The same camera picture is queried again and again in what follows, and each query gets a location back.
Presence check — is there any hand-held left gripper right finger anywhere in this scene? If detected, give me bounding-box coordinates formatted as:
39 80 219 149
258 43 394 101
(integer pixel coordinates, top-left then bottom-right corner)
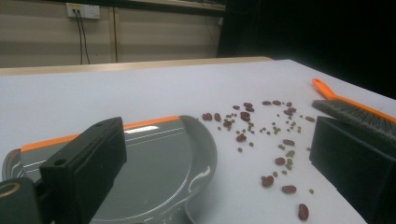
308 116 396 224

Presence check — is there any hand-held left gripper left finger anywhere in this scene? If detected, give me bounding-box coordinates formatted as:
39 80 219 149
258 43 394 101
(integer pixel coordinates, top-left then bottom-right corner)
39 116 128 224

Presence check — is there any orange brush with grey bristles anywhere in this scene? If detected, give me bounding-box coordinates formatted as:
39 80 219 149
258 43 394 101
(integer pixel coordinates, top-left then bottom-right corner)
311 77 396 147

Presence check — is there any scatter of small green beans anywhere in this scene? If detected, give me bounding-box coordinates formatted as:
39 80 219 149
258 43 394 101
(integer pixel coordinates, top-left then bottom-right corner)
218 113 316 195

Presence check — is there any grey dustpan with orange edge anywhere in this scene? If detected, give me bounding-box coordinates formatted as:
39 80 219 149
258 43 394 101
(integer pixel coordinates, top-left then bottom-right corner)
1 115 219 224

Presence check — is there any scatter of red kidney beans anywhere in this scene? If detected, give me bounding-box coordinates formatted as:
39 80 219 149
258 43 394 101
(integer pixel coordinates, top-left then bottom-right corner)
201 100 316 222

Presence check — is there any wooden table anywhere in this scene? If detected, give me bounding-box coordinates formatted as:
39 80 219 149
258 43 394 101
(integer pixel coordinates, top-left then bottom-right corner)
0 55 274 77

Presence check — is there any black curtain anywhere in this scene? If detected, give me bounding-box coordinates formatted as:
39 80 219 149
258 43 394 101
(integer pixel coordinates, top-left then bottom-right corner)
217 0 396 101

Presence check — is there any vertical wooden wall strip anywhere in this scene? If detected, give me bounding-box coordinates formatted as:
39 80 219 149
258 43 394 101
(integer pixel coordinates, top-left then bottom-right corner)
107 7 121 63

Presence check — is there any white wall socket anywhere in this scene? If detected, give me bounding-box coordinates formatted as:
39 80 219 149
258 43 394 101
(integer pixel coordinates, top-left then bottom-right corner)
65 3 101 20

